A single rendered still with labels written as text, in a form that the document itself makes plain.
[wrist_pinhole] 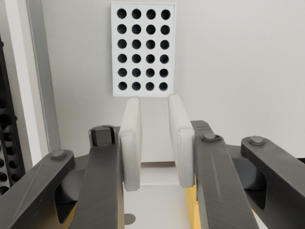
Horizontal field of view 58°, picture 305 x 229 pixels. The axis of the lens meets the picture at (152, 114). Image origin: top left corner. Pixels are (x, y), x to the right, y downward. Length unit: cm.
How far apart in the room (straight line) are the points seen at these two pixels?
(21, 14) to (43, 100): 9
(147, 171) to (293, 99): 26
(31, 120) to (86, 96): 14
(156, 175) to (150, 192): 5
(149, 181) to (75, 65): 21
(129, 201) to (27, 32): 25
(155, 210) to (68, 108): 20
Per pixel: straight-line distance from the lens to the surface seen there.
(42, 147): 34
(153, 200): 41
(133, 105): 17
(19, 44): 31
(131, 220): 38
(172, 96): 18
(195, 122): 16
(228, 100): 45
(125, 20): 38
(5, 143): 37
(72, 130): 46
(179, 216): 38
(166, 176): 47
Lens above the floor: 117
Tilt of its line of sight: 72 degrees down
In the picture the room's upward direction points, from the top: 177 degrees clockwise
